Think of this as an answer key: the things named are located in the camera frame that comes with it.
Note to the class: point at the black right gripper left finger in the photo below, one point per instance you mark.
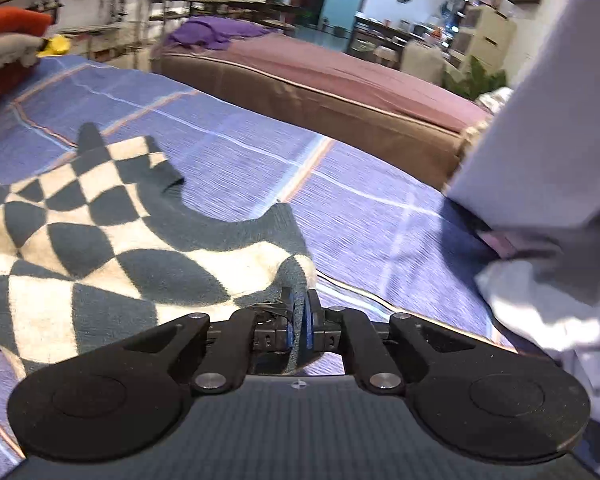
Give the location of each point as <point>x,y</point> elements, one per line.
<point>119,399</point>

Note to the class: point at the orange red folded cloth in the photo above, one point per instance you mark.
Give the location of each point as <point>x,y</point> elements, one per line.
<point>19,21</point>

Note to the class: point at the yellow small object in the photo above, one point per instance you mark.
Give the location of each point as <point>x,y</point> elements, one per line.
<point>58,45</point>

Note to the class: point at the dark red buttoned garment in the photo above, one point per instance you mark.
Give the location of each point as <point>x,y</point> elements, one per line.
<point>12,75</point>

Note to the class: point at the beige drawer cabinet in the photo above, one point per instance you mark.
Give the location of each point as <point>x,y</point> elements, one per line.
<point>484,34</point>

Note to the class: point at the purple cloth on bed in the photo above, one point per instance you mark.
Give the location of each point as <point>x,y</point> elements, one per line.
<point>214,32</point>

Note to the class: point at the green cream checkered sweater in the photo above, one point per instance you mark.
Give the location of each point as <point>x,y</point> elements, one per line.
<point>102,247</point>

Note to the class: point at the blue plaid bed sheet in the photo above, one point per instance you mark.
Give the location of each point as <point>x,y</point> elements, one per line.
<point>381,241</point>

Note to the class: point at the white grey crumpled garment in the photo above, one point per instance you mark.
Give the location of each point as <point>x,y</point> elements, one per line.
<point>534,179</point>

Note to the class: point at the green potted plant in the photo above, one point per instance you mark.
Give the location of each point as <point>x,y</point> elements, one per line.
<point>476,83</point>

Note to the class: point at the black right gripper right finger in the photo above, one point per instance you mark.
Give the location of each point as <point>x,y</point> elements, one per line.
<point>480,400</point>

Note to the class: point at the beige dotted folded cloth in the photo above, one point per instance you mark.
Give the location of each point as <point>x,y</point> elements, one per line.
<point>19,48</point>

